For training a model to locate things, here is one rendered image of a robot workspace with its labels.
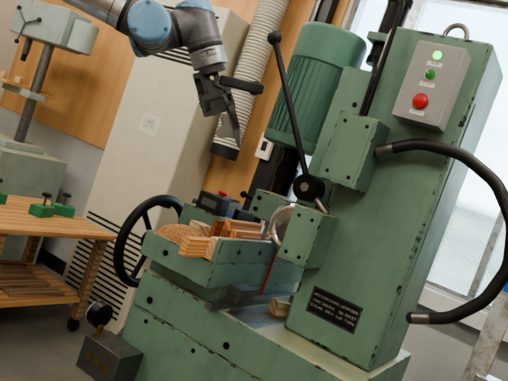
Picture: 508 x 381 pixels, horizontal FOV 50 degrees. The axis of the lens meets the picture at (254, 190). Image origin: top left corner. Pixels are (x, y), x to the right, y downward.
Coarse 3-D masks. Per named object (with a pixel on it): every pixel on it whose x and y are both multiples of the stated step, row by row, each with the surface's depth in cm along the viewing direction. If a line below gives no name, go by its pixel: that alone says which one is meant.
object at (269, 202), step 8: (256, 192) 140; (264, 192) 139; (256, 200) 140; (264, 200) 139; (272, 200) 138; (280, 200) 137; (288, 200) 136; (256, 208) 139; (264, 208) 139; (272, 208) 137; (256, 216) 140; (264, 216) 138; (264, 224) 141
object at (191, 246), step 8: (184, 240) 114; (192, 240) 114; (200, 240) 117; (208, 240) 119; (184, 248) 114; (192, 248) 115; (200, 248) 118; (184, 256) 114; (192, 256) 116; (200, 256) 119
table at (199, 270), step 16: (144, 240) 128; (160, 240) 126; (160, 256) 125; (176, 256) 123; (176, 272) 123; (192, 272) 121; (208, 272) 118; (224, 272) 122; (240, 272) 128; (256, 272) 135; (272, 272) 143; (288, 272) 151; (208, 288) 119
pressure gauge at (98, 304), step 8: (96, 304) 131; (104, 304) 131; (88, 312) 130; (96, 312) 129; (104, 312) 131; (112, 312) 133; (88, 320) 130; (96, 320) 130; (104, 320) 132; (96, 328) 131
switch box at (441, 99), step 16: (416, 48) 110; (432, 48) 108; (448, 48) 107; (464, 48) 106; (416, 64) 110; (448, 64) 106; (464, 64) 107; (416, 80) 109; (432, 80) 108; (448, 80) 106; (400, 96) 110; (432, 96) 107; (448, 96) 106; (400, 112) 110; (432, 112) 107; (448, 112) 109; (432, 128) 110
